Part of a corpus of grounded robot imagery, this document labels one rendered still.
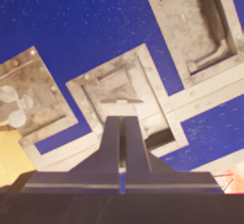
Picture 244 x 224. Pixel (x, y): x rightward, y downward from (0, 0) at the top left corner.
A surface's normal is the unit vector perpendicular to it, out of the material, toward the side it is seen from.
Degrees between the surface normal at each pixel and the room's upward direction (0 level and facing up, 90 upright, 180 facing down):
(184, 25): 90
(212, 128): 90
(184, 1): 90
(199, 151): 90
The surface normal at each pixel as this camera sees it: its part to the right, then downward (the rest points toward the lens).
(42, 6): 0.00, 0.26
